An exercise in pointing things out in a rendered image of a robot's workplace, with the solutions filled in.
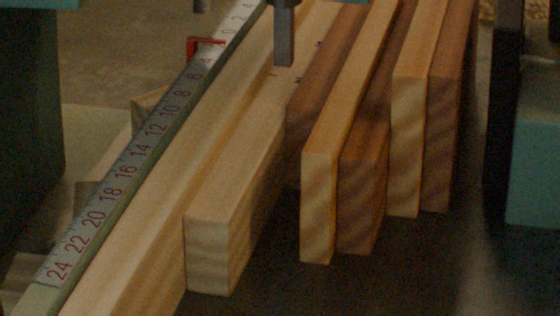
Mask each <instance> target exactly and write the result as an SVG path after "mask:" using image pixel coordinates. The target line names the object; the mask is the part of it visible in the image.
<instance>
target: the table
mask: <svg viewBox="0 0 560 316"><path fill-rule="evenodd" d="M493 23H494V21H489V20H480V19H479V22H478V28H479V32H478V42H477V46H478V52H477V63H476V67H477V72H476V83H475V87H474V96H473V100H472V104H471V109H470V112H469V113H470V116H469V120H468V125H467V129H466V133H465V137H464V142H463V150H462V154H461V158H460V162H459V166H458V170H457V175H456V179H455V183H454V187H453V192H452V196H451V200H450V204H449V209H448V212H447V213H438V212H431V211H424V210H420V208H419V209H418V213H417V216H416V217H415V218H412V217H405V216H398V217H397V216H389V215H386V214H385V213H384V216H383V219H382V222H381V225H380V228H379V231H378V234H377V237H376V240H375V243H374V246H373V249H372V252H371V254H370V255H368V256H362V255H355V254H347V253H340V252H336V251H335V249H334V251H333V254H332V257H331V259H330V262H329V264H328V265H325V264H318V263H310V262H303V261H300V259H299V253H300V190H299V189H291V188H286V187H284V189H283V191H282V193H281V195H280V197H279V199H278V201H277V203H276V205H275V207H274V210H273V212H272V214H271V216H270V218H269V220H268V222H267V224H265V226H266V227H264V229H263V231H262V233H261V235H260V237H259V239H258V241H257V243H256V245H255V247H254V249H253V250H252V252H251V254H250V256H249V258H248V260H247V262H246V264H245V267H244V268H245V269H244V271H243V273H242V275H241V277H240V279H239V281H238V283H237V284H236V286H235V288H234V290H233V292H232V294H231V296H230V297H222V296H215V295H208V294H206V293H202V292H195V291H188V290H187V287H186V291H185V292H184V294H183V296H182V298H181V299H180V301H179V302H178V304H177V306H176V308H175V309H176V310H175V311H174V312H173V314H172V316H560V233H559V232H553V231H552V230H553V229H549V228H543V227H537V226H532V227H530V226H523V225H517V224H510V223H505V221H504V212H505V204H506V195H507V188H504V189H503V188H496V187H484V186H482V184H481V178H482V168H483V158H484V149H485V139H486V129H487V120H488V115H487V110H488V100H489V91H490V84H489V81H490V72H491V53H492V34H493Z"/></svg>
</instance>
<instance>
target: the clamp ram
mask: <svg viewBox="0 0 560 316"><path fill-rule="evenodd" d="M524 7H525V0H497V7H496V10H495V18H494V23H493V34H492V53H491V72H490V81H489V84H490V91H489V100H488V110H487V115H488V120H487V129H486V139H485V149H484V158H483V168H482V178H481V184H482V186H484V187H496V188H503V189H504V188H507V187H508V179H509V170H510V161H511V153H512V136H513V128H514V120H515V113H516V112H515V107H516V101H517V94H518V82H519V75H520V73H521V70H522V69H523V68H525V67H526V66H529V67H532V68H537V69H546V70H554V71H560V60H558V59H549V58H540V57H536V56H532V55H523V54H522V53H521V51H522V45H523V31H524V16H525V10H524Z"/></svg>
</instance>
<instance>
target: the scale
mask: <svg viewBox="0 0 560 316"><path fill-rule="evenodd" d="M261 1H262V0H238V1H237V3H236V4H235V5H233V7H232V8H231V9H230V11H229V12H228V13H227V15H226V16H225V17H224V18H223V20H222V21H221V22H220V24H219V25H218V26H217V28H216V29H215V30H214V32H213V33H212V34H211V35H210V36H209V37H208V38H215V39H224V40H226V43H225V44H214V43H206V42H204V44H203V45H202V46H201V47H200V49H199V50H198V51H197V52H196V53H195V54H194V55H193V57H192V58H191V59H190V61H189V62H188V63H187V64H186V66H185V67H184V68H183V70H182V71H181V72H180V74H179V75H178V76H177V77H176V79H175V80H174V81H173V83H172V84H171V85H170V87H169V88H168V89H167V91H166V92H165V93H164V94H163V96H162V97H161V98H160V100H159V101H158V102H157V104H156V105H155V106H154V107H153V109H152V110H151V112H150V114H149V115H148V117H147V118H146V119H145V121H144V123H143V124H142V125H141V127H140V128H139V129H138V131H137V132H136V133H135V135H134V136H133V137H132V138H131V140H130V141H129V142H128V144H127V145H126V146H125V148H124V150H123V152H122V153H120V154H119V156H118V157H117V158H116V160H115V161H114V162H113V164H112V165H111V166H110V169H109V170H108V171H107V173H106V174H105V175H104V177H103V178H102V179H101V181H100V182H99V184H98V186H97V187H96V188H95V190H94V191H93V192H92V194H91V195H90V197H89V199H87V200H86V202H85V203H84V204H83V206H82V208H81V210H80V211H79V212H78V213H77V215H76V217H75V219H73V220H72V222H71V223H70V224H69V227H68V228H67V229H66V231H65V232H64V234H63V235H62V236H61V238H60V239H59V240H58V243H57V244H56V245H55V246H54V247H53V250H52V251H51V252H50V253H49V256H47V258H46V259H45V260H44V263H43V264H42V266H40V268H39V270H38V271H37V272H36V274H35V275H34V277H33V278H32V280H31V281H32V283H34V284H40V285H46V286H52V287H56V288H58V289H61V287H62V286H63V285H64V283H65V281H66V280H67V279H68V277H69V276H70V273H72V271H73V270H74V269H75V266H76V264H77V263H79V261H80V258H81V257H82V256H83V254H84V253H85V251H86V250H87V248H88V247H89V245H90V244H91V243H92V240H93V238H94V237H95V236H96V235H97V234H98V232H99V230H100V228H101V227H102V225H103V224H104V223H105V221H106V220H107V217H108V216H109V215H110V214H111V212H112V211H113V210H114V208H115V207H116V204H117V203H118V201H119V200H120V199H121V197H122V196H123V194H124V193H125V192H126V190H127V187H128V186H129V185H130V183H131V182H132V180H133V179H134V178H135V176H136V175H137V173H138V172H139V171H140V169H141V168H142V166H143V165H144V162H145V161H146V159H147V158H148V157H149V155H150V154H151V152H152V151H153V150H154V148H155V147H156V146H157V144H158V143H159V141H160V140H161V139H162V137H163V136H164V134H165V133H166V132H167V130H168V129H169V127H170V126H171V125H172V123H173V122H174V120H175V119H176V118H177V116H178V115H179V113H180V112H181V111H182V109H183V108H184V106H185V105H186V104H187V102H188V101H189V99H190V98H191V97H192V95H193V94H194V92H195V91H196V90H197V88H198V87H199V85H200V84H201V83H202V81H203V80H204V79H205V77H206V76H207V74H208V73H209V72H210V70H211V69H212V67H213V66H214V65H215V63H216V62H217V60H218V59H219V58H220V56H221V55H222V53H223V52H224V51H225V49H226V48H227V46H228V45H229V44H230V42H231V41H232V39H233V38H235V37H236V35H237V34H238V32H239V31H240V30H241V28H242V27H243V25H244V24H245V23H246V21H248V20H249V18H250V17H251V15H252V14H253V13H254V11H255V10H256V8H257V7H258V6H259V4H260V3H261Z"/></svg>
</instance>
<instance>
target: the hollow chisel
mask: <svg viewBox="0 0 560 316"><path fill-rule="evenodd" d="M294 55H295V7H292V8H278V7H274V66H282V67H291V65H292V64H293V62H294Z"/></svg>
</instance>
